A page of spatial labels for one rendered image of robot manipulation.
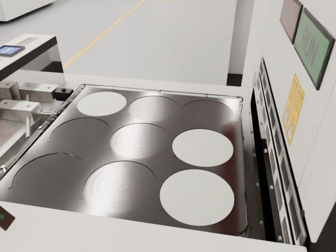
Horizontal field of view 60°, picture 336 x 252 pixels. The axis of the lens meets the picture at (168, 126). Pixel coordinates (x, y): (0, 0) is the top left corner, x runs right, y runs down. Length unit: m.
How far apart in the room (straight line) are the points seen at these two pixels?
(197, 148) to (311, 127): 0.22
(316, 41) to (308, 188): 0.14
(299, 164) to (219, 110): 0.29
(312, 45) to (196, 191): 0.23
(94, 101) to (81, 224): 0.37
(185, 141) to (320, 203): 0.28
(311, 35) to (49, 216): 0.32
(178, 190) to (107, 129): 0.19
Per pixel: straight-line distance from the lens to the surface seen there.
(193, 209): 0.39
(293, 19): 0.43
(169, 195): 0.41
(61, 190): 0.44
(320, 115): 0.29
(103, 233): 0.29
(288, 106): 0.40
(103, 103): 0.62
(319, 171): 0.28
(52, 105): 0.69
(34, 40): 0.87
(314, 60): 0.32
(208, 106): 0.60
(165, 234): 0.29
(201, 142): 0.50
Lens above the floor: 1.20
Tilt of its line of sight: 34 degrees down
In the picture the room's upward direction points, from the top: straight up
